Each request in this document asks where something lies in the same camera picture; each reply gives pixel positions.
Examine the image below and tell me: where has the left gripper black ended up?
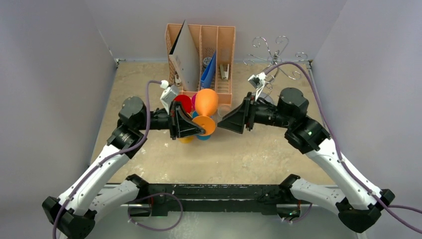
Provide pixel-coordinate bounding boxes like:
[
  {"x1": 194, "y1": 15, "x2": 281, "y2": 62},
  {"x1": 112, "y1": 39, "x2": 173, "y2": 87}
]
[{"x1": 137, "y1": 100, "x2": 205, "y2": 140}]

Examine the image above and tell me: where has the yellow wine glass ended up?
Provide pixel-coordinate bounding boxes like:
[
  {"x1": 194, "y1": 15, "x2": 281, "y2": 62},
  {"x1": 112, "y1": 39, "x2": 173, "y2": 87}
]
[{"x1": 178, "y1": 135, "x2": 195, "y2": 144}]

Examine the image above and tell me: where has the blue wine glass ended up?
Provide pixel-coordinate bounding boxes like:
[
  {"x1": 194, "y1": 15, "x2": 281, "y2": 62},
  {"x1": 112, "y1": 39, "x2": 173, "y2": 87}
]
[{"x1": 192, "y1": 111, "x2": 211, "y2": 141}]

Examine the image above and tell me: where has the red wine glass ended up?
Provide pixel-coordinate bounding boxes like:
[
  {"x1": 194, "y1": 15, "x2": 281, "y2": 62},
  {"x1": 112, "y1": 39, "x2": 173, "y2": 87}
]
[{"x1": 174, "y1": 95, "x2": 193, "y2": 114}]

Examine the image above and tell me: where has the pink wine glass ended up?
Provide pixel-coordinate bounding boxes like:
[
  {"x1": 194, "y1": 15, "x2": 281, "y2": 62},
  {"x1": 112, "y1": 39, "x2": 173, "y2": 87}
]
[{"x1": 191, "y1": 94, "x2": 197, "y2": 111}]

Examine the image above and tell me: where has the orange wine glass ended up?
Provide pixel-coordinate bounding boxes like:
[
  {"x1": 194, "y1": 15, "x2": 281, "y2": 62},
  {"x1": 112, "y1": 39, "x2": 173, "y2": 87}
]
[{"x1": 193, "y1": 89, "x2": 218, "y2": 136}]

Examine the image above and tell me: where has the chrome wine glass rack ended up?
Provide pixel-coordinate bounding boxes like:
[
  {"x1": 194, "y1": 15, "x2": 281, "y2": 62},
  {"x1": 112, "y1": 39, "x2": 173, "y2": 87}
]
[{"x1": 243, "y1": 35, "x2": 303, "y2": 101}]

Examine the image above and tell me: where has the clear glass wine glass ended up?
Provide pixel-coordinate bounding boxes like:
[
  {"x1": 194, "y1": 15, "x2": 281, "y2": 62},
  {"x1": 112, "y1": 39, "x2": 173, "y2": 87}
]
[{"x1": 217, "y1": 105, "x2": 231, "y2": 121}]

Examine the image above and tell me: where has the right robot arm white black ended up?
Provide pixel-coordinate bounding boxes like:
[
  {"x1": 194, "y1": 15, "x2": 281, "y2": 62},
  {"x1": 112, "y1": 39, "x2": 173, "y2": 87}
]
[{"x1": 218, "y1": 88, "x2": 395, "y2": 233}]

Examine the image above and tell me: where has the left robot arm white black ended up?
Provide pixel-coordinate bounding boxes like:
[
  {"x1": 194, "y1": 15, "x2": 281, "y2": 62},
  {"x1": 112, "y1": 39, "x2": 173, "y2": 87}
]
[{"x1": 42, "y1": 97, "x2": 206, "y2": 239}]

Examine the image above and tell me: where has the grey stapler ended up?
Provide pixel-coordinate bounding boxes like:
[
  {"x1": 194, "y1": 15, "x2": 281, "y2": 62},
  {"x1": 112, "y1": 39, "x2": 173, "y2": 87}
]
[{"x1": 219, "y1": 64, "x2": 230, "y2": 80}]

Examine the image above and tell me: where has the blue folder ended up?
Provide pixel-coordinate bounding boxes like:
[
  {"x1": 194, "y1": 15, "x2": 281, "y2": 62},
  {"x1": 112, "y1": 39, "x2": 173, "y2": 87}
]
[{"x1": 200, "y1": 52, "x2": 216, "y2": 89}]

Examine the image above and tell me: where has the tape roll in organizer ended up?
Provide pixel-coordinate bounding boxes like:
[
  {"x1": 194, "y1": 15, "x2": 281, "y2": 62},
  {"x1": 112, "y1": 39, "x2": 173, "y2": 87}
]
[{"x1": 202, "y1": 57, "x2": 212, "y2": 69}]

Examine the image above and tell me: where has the grey white folder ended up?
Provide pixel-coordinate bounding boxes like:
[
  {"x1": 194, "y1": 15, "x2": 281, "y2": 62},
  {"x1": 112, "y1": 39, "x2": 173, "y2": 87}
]
[{"x1": 168, "y1": 20, "x2": 200, "y2": 92}]

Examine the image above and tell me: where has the peach plastic desk organizer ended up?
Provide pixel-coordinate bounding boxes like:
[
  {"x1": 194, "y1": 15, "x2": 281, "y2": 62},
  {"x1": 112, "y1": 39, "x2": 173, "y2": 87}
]
[{"x1": 165, "y1": 22, "x2": 235, "y2": 106}]

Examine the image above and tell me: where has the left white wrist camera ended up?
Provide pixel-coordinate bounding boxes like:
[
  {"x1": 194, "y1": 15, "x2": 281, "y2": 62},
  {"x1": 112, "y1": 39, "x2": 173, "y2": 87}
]
[{"x1": 160, "y1": 80, "x2": 179, "y2": 115}]

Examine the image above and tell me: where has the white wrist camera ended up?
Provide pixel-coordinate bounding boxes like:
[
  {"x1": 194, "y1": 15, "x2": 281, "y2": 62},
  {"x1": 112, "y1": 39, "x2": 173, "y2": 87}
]
[
  {"x1": 248, "y1": 72, "x2": 267, "y2": 101},
  {"x1": 160, "y1": 80, "x2": 179, "y2": 115}
]

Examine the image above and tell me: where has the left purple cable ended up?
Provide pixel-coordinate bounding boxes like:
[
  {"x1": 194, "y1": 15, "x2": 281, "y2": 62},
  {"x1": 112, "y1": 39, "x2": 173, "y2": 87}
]
[{"x1": 52, "y1": 80, "x2": 184, "y2": 239}]

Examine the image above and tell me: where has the purple cable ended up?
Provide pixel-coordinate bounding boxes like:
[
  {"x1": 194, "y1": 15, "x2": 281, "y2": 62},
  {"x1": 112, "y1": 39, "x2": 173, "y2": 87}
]
[
  {"x1": 263, "y1": 61, "x2": 422, "y2": 235},
  {"x1": 52, "y1": 80, "x2": 184, "y2": 239}
]

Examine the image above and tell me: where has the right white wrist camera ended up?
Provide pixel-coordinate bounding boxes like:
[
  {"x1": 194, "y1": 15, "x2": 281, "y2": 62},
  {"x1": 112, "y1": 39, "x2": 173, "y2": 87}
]
[{"x1": 248, "y1": 72, "x2": 267, "y2": 101}]

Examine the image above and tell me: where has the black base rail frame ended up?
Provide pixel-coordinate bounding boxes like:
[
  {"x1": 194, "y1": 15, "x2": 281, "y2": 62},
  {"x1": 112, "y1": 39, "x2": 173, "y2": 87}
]
[{"x1": 126, "y1": 174, "x2": 309, "y2": 216}]

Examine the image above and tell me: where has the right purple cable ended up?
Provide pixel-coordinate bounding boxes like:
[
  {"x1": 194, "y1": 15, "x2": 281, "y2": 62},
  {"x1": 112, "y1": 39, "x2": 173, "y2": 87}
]
[{"x1": 263, "y1": 61, "x2": 422, "y2": 235}]

